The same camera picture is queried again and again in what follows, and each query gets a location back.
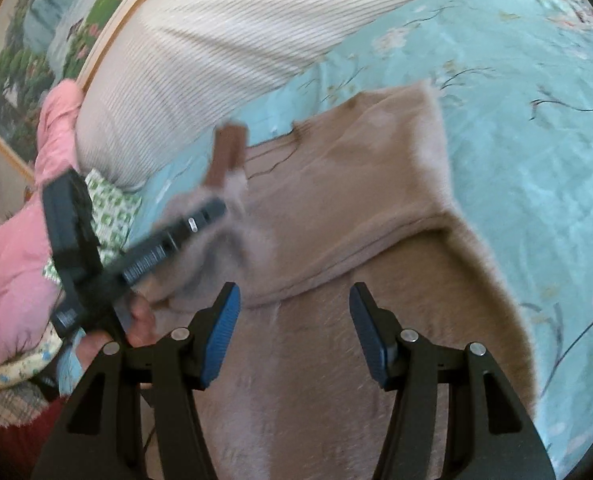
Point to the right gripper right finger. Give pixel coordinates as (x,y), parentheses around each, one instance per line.
(455,415)

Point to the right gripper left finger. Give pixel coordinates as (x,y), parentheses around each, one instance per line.
(98,434)

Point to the beige knitted sweater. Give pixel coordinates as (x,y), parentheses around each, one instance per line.
(360,193)

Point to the pink quilted blanket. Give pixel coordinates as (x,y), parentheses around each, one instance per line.
(26,296)

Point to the green white patterned pillow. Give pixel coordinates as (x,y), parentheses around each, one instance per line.
(113,214)

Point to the yellow floral cloth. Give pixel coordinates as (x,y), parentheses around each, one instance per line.
(29,364)

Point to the framed landscape painting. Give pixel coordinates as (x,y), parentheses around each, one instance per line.
(41,43)

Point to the white striped pillow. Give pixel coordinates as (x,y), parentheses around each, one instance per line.
(177,67)

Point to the turquoise floral bed sheet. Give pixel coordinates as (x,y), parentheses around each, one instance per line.
(515,82)

